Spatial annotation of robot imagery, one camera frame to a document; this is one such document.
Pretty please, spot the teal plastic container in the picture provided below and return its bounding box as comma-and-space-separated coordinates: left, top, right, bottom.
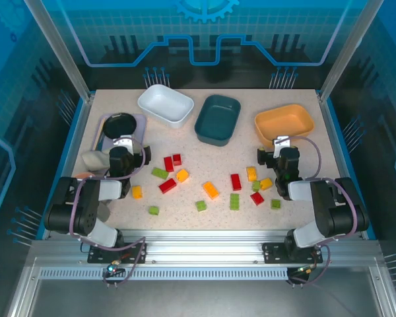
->
193, 94, 242, 147

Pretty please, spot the beige cloth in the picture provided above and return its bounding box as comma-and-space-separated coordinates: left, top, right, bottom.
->
81, 145, 145, 172

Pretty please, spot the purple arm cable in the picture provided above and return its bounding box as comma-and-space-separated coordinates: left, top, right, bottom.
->
68, 137, 152, 288
277, 135, 359, 288

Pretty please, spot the lavender tray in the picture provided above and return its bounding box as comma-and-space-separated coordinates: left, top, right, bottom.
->
92, 113, 149, 156

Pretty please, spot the wooden utensil handle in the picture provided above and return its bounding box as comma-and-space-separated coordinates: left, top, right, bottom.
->
92, 117, 107, 148

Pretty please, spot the aluminium frame post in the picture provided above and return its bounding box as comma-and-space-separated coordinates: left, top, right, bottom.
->
318, 0, 383, 103
22, 0, 95, 102

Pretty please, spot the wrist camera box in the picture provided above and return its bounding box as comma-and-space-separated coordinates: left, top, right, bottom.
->
109, 135, 135, 167
272, 135, 301, 167

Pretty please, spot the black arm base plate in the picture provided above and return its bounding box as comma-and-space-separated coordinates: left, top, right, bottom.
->
87, 242, 148, 264
262, 242, 323, 264

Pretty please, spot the cable plug with light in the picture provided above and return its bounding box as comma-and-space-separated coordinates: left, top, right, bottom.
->
106, 260, 126, 277
296, 265, 317, 277

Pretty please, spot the black round plate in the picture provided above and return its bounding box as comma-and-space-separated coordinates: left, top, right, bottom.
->
104, 112, 138, 139

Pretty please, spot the orange-yellow plastic container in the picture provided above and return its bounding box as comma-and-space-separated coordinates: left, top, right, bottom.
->
253, 104, 315, 148

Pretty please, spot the orange lego brick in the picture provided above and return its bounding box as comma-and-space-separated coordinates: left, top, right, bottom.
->
202, 181, 220, 200

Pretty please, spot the aluminium mounting rail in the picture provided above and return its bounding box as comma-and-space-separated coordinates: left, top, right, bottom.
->
29, 229, 383, 265

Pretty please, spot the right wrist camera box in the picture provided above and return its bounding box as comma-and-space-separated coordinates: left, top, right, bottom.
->
272, 135, 301, 167

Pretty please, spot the grey mug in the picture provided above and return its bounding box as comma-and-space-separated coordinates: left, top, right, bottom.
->
97, 199, 112, 223

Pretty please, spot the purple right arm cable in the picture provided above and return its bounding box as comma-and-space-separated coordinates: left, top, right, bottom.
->
277, 135, 359, 288

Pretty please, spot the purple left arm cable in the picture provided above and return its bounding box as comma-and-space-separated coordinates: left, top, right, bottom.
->
68, 137, 152, 288

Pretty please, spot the white plastic container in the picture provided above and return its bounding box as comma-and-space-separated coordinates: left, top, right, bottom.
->
137, 84, 195, 129

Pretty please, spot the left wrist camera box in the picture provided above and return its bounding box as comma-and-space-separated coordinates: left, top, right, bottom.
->
109, 135, 135, 167

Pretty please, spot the slotted grey cable duct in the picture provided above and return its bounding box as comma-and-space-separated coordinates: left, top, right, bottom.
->
38, 267, 290, 281

